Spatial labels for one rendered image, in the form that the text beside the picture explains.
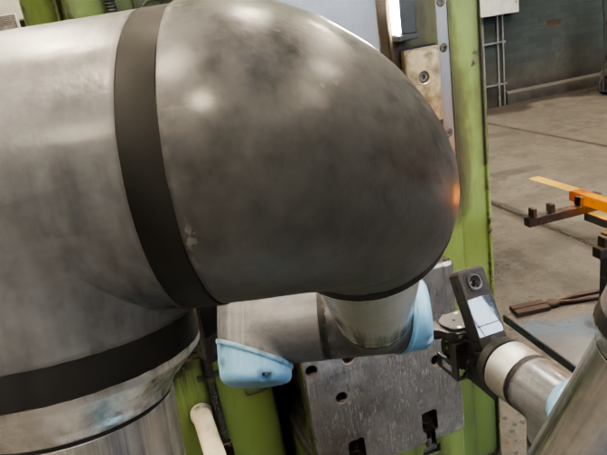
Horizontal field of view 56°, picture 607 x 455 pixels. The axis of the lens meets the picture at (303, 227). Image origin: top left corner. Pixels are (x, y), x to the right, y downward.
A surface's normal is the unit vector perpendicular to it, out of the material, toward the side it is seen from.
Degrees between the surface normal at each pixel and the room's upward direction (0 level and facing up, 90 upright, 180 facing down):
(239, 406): 90
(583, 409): 82
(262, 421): 90
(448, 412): 90
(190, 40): 42
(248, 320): 49
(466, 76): 90
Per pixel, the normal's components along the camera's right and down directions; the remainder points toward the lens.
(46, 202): -0.07, 0.23
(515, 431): -0.15, -0.93
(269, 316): -0.14, -0.43
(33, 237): -0.04, 0.48
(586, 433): -0.75, 0.28
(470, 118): 0.35, 0.26
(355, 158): 0.54, 0.10
